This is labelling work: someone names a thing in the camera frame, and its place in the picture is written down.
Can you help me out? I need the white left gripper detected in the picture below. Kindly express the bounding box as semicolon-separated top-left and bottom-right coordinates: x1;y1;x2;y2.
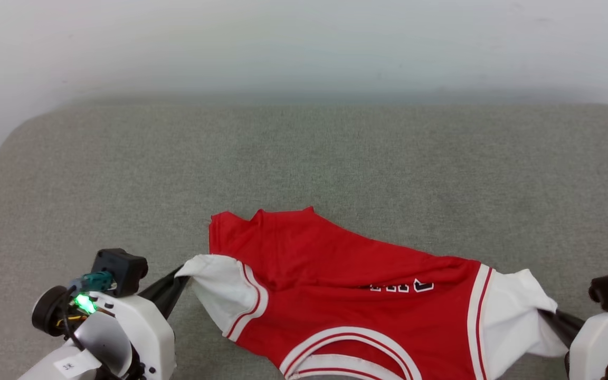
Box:
88;265;192;380

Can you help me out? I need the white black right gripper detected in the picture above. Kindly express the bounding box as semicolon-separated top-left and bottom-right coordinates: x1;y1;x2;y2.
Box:
538;306;608;380

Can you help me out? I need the red and white jersey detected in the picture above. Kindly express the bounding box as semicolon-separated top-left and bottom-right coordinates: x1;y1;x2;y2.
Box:
175;206;574;380

